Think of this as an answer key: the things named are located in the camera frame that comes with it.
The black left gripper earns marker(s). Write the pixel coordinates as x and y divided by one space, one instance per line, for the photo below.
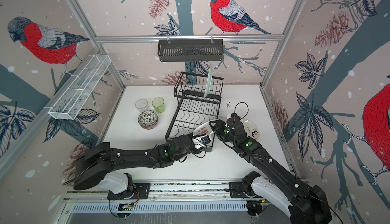
190 136

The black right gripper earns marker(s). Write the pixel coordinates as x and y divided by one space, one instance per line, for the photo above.
218 127

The white patterned plate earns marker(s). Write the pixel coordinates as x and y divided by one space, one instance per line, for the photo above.
205 128

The cream plate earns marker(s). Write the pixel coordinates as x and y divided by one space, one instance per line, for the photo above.
250 128

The pink floral bowl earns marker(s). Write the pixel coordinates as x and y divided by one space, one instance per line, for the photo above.
147 118

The green glass tumbler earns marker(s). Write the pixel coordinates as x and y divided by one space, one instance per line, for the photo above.
159 105

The pale green plate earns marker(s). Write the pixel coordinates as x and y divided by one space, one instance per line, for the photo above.
209 82

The clear plastic cup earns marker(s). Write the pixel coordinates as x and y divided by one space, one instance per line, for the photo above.
142 105

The orange and blue patterned bowl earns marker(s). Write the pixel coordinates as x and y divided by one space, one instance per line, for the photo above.
149 127

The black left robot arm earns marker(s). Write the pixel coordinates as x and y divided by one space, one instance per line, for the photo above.
96 163

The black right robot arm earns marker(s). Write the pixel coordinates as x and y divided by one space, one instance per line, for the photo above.
302 203

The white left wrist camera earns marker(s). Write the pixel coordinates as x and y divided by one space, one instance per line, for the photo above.
205 141

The black wire dish rack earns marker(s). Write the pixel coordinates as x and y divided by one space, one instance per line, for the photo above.
198 103

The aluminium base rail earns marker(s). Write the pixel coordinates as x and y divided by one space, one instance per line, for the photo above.
164 197

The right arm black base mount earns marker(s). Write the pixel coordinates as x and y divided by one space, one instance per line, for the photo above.
242 189

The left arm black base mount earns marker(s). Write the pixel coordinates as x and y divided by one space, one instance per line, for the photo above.
122 187

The black hanging wall basket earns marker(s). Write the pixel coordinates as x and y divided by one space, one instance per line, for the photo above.
190 50

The horizontal aluminium frame bar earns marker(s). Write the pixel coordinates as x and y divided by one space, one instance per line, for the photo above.
152 39

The white mesh wall shelf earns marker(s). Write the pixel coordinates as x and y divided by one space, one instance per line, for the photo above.
82 84

